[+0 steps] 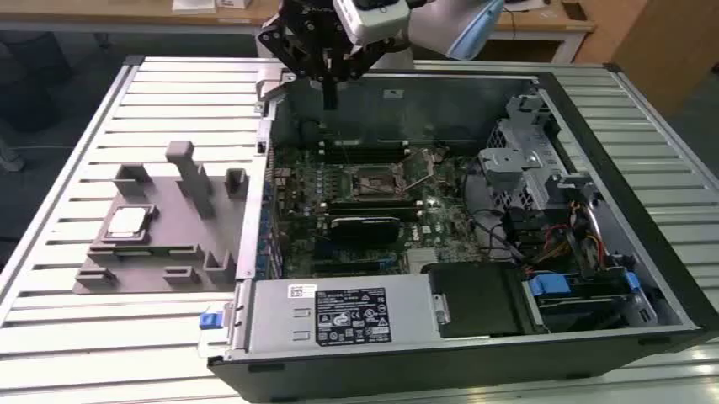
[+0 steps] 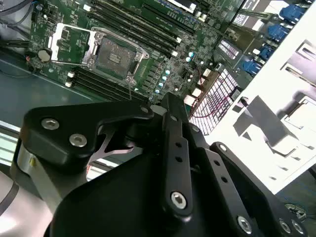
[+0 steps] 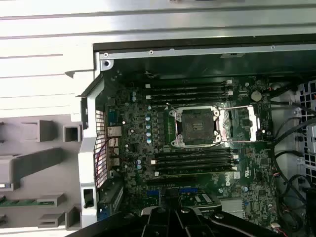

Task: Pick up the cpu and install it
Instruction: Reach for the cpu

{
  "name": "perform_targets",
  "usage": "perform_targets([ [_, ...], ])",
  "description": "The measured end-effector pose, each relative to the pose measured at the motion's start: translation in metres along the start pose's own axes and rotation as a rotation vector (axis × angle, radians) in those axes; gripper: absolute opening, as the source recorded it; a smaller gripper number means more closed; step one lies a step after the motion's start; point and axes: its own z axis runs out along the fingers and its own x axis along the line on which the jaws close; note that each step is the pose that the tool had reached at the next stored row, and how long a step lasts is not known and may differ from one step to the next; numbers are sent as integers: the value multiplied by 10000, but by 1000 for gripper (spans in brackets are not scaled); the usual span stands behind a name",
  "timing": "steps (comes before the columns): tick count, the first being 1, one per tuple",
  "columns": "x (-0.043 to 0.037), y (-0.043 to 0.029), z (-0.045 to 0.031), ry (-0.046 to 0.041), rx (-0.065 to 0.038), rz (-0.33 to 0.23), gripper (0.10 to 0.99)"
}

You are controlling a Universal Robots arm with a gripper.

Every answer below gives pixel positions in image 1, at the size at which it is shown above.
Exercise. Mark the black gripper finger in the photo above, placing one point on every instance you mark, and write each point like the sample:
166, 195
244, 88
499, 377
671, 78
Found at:
292, 54
364, 59

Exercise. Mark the thin metal locking lever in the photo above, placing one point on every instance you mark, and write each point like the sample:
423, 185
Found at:
347, 153

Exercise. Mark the silver square CPU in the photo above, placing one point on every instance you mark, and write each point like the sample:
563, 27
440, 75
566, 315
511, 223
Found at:
130, 221

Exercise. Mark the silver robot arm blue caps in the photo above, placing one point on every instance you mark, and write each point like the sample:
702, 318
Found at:
478, 29

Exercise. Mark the CPU socket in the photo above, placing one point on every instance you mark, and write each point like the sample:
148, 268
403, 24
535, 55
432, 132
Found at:
374, 181

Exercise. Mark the white paper box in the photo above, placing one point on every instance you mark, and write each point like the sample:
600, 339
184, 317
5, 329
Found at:
194, 5
232, 3

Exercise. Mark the wooden desk white legs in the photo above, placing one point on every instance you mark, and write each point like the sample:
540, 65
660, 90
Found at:
534, 23

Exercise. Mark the metal drive cage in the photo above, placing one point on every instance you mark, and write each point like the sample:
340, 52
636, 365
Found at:
506, 164

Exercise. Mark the small black device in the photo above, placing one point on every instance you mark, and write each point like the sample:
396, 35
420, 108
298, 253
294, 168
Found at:
575, 10

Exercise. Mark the small black graphics card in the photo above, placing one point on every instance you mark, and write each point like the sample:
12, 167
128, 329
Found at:
364, 229

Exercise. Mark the black mesh waste bin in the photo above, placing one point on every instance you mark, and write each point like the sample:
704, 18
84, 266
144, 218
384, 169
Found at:
34, 84

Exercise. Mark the green motherboard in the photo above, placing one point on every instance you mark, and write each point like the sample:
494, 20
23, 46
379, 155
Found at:
450, 248

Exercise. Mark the small silver heatsink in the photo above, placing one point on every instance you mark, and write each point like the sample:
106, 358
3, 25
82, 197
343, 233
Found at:
422, 256

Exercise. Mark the black expansion slot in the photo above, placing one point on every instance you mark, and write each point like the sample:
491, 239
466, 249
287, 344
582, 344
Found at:
343, 266

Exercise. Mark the wooden cabinet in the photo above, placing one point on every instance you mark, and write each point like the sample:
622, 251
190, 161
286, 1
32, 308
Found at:
663, 50

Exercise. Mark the green RAM stick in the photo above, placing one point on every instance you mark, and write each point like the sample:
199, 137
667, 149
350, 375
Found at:
140, 252

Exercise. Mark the grey metal leg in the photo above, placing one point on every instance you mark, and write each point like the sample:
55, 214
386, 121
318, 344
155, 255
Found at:
12, 160

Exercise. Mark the grey parts rack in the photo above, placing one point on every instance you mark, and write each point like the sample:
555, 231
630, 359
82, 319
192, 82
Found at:
146, 273

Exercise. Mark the black plastic shroud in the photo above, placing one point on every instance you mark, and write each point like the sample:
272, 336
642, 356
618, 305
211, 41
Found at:
478, 299

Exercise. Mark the hard disk in blue carrier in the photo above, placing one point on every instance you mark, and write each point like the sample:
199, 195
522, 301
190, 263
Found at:
547, 286

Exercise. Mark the grey power supply unit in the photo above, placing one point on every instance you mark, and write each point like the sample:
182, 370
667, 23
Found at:
270, 320

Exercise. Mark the blue case latch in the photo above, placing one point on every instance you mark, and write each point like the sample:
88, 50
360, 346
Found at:
208, 320

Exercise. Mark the blue plastic clip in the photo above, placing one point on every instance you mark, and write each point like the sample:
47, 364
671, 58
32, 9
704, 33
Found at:
632, 281

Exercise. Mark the black open PC case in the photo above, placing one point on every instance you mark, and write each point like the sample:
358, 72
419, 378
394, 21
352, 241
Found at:
394, 379

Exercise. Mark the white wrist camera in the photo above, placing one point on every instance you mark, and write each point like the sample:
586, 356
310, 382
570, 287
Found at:
376, 21

